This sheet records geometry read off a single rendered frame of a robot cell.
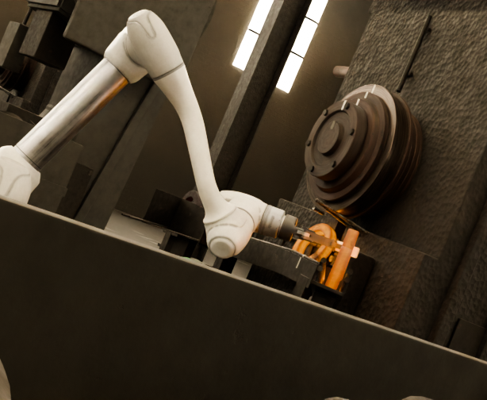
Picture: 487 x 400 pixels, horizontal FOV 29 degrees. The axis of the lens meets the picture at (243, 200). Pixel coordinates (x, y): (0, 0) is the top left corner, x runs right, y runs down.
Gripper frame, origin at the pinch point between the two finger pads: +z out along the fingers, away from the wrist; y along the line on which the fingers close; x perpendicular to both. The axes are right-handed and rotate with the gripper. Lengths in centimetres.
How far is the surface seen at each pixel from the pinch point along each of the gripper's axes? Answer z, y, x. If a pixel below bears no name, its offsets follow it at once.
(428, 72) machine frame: 6, -52, 67
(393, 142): 2.2, -28.6, 37.4
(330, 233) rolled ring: -7, -49, 3
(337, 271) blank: -0.2, 21.8, -6.6
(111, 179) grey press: -155, -303, -9
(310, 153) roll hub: -23, -49, 27
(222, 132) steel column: -172, -726, 72
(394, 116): 0, -32, 46
